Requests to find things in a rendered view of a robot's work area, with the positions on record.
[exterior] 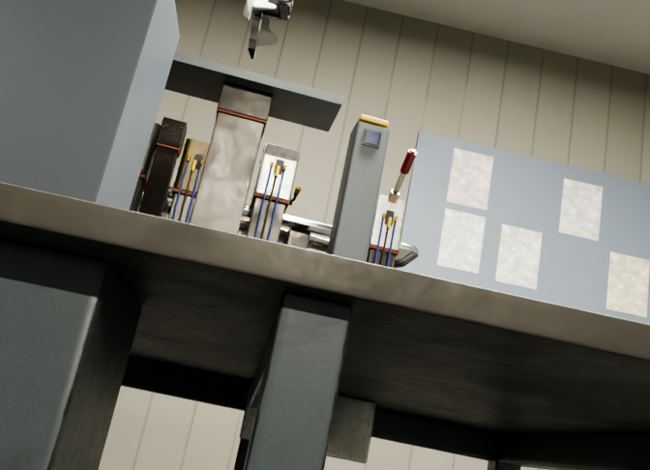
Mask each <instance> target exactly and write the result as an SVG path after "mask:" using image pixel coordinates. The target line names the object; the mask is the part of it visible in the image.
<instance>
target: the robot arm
mask: <svg viewBox="0 0 650 470"><path fill-rule="evenodd" d="M292 5H293V0H247V1H246V5H245V9H244V12H243V17H244V18H245V20H249V19H250V18H251V13H254V16H253V19H252V22H251V35H250V43H249V48H248V51H249V54H250V56H251V59H254V56H255V53H256V48H257V47H258V46H261V45H271V44H276V43H277V42H278V36H277V35H276V34H275V33H273V32H272V31H271V30H270V19H269V18H268V17H267V16H270V17H271V19H275V20H286V21H289V18H290V13H291V9H292ZM263 15H267V16H263ZM261 19H262V22H261ZM260 25H261V29H260Z"/></svg>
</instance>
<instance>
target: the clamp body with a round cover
mask: <svg viewBox="0 0 650 470"><path fill-rule="evenodd" d="M209 145H210V143H206V142H202V141H198V140H195V139H190V138H187V140H186V143H184V146H185V147H184V151H183V154H182V158H181V160H180V163H179V166H178V172H177V175H176V179H175V182H174V183H173V185H174V186H173V189H172V204H171V208H170V211H169V215H168V218H169V219H170V220H177V221H182V222H186V223H189V222H190V218H191V214H192V208H193V204H194V201H195V197H196V190H197V189H198V186H199V182H200V178H201V174H202V171H203V167H204V163H205V160H206V156H207V153H208V149H209Z"/></svg>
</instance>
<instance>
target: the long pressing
mask: <svg viewBox="0 0 650 470"><path fill-rule="evenodd" d="M172 189H173V186H169V190H168V193H167V197H168V198H171V199H172ZM250 206H251V205H248V204H247V208H246V209H245V208H244V212H243V217H247V218H250V217H251V211H252V208H250ZM249 222H250V221H249V220H245V219H242V220H241V224H240V228H239V231H241V232H245V233H247V231H248V226H249ZM281 225H282V226H286V227H290V226H295V227H299V228H303V229H306V230H310V231H311V233H314V234H318V235H322V236H327V237H330V234H331V229H332V225H331V224H327V223H323V222H319V221H315V220H308V219H304V218H299V217H295V216H291V215H288V214H284V215H283V219H282V223H281ZM288 230H289V229H285V228H281V231H280V236H279V241H282V242H283V239H284V237H285V235H286V234H287V232H288ZM328 244H329V239H325V238H321V237H317V236H313V235H310V241H309V246H308V248H310V249H314V250H322V251H326V252H327V248H328ZM418 256H419V251H418V249H417V248H416V247H415V246H412V245H409V244H406V243H403V242H400V245H399V254H398V255H397V256H396V258H395V264H394V268H401V267H404V266H406V265H407V264H408V263H410V262H411V261H413V260H414V259H415V258H417V257H418Z"/></svg>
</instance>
